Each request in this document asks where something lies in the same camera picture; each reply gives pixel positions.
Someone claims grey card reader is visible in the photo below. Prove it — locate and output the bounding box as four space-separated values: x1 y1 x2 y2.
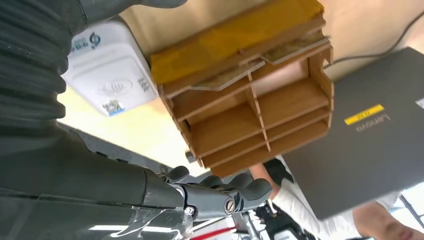
61 18 160 117

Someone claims person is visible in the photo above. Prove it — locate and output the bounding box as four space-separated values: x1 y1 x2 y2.
271 155 403 240

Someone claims yellow room key card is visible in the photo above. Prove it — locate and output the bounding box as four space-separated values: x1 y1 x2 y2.
261 31 331 66

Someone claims brown cardboard organizer box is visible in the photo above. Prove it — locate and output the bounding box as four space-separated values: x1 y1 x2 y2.
149 0 335 178

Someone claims grey laptop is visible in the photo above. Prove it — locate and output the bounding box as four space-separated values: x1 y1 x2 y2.
283 46 424 221

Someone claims long black power cable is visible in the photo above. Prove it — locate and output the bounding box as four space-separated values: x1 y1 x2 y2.
322 11 424 70

